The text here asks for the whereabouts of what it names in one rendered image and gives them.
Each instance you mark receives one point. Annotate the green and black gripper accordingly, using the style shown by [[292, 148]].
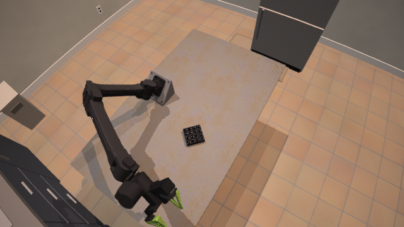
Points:
[[157, 219]]

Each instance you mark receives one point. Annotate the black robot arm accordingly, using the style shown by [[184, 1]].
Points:
[[133, 185]]

